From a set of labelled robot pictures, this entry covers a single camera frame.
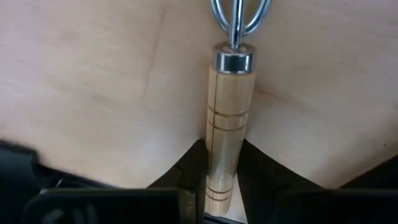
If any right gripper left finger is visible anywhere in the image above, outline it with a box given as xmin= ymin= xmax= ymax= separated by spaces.
xmin=23 ymin=139 xmax=208 ymax=224

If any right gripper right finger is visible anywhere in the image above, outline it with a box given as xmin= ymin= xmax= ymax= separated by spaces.
xmin=238 ymin=139 xmax=398 ymax=224

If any wooden-handled hand rake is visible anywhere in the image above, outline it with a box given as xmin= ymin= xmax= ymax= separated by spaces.
xmin=204 ymin=0 xmax=274 ymax=218

